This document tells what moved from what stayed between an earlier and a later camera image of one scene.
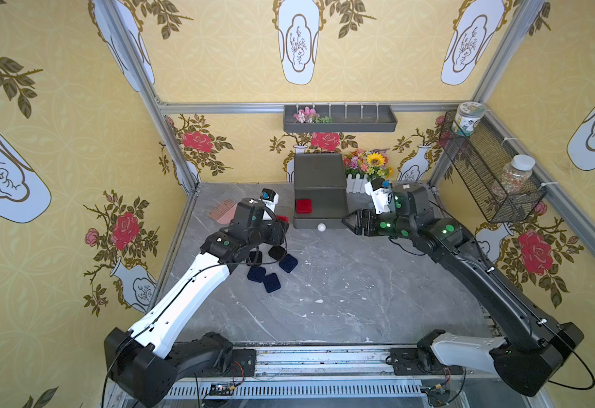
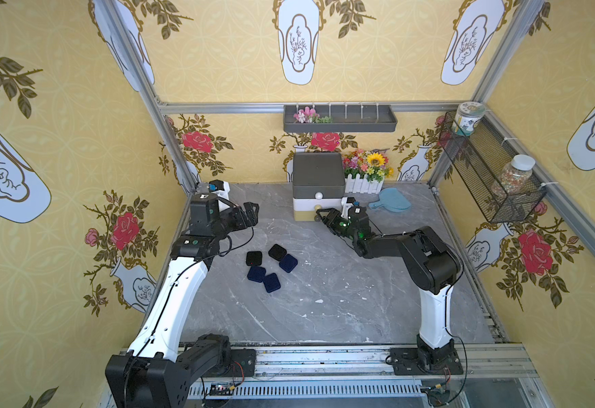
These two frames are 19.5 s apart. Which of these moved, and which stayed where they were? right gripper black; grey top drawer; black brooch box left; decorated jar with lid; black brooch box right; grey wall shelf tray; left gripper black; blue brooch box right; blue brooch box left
Moved: grey top drawer; right gripper black; left gripper black
Stayed: blue brooch box left; blue brooch box right; grey wall shelf tray; decorated jar with lid; black brooch box left; black brooch box right
